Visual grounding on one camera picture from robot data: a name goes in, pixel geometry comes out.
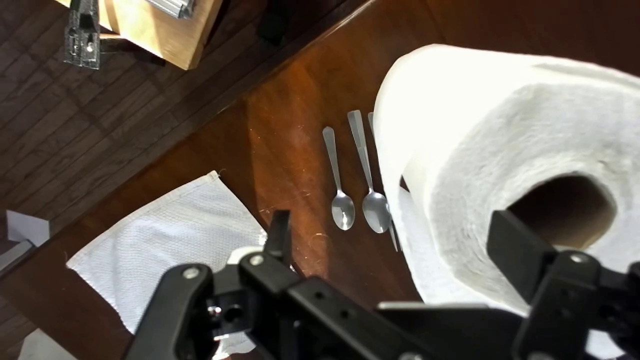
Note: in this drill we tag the small silver spoon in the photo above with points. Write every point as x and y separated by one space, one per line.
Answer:
342 210

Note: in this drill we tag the grey metal clamp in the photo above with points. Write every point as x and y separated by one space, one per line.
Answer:
82 36

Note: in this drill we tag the large white paper napkin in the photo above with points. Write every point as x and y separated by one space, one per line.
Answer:
166 247

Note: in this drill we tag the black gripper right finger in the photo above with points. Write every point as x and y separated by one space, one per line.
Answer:
527 260

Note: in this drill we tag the small white floor item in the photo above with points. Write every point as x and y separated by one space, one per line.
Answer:
29 229

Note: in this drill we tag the large silver spoon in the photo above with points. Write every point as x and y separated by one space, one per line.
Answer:
375 210

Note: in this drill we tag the white paper towel roll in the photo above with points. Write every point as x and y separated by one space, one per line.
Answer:
481 133

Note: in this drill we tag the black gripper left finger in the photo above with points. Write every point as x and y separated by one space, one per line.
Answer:
277 237

